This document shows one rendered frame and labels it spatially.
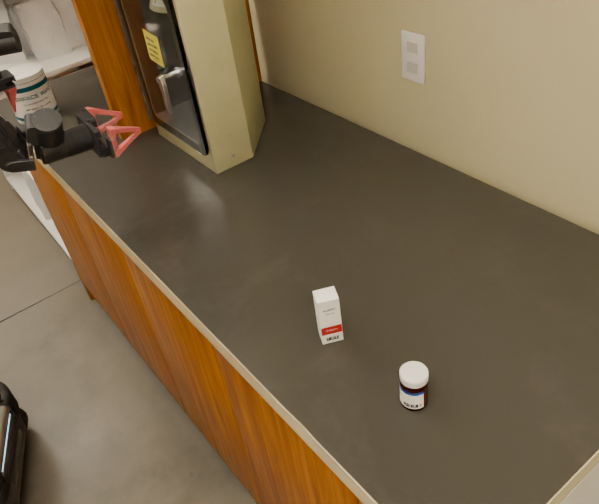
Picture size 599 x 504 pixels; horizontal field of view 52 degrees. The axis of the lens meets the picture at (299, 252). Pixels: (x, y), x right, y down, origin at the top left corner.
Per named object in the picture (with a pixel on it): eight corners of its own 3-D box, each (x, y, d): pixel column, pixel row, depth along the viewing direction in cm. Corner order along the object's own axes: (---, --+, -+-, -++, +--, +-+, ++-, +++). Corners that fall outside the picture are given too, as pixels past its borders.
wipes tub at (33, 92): (51, 102, 201) (33, 58, 192) (65, 114, 193) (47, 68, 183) (12, 117, 196) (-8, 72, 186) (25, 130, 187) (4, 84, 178)
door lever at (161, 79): (189, 106, 144) (183, 103, 146) (179, 68, 138) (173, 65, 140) (169, 115, 142) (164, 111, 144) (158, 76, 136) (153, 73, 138)
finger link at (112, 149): (127, 107, 134) (86, 120, 130) (141, 119, 129) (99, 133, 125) (134, 135, 138) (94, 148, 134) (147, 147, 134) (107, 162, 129)
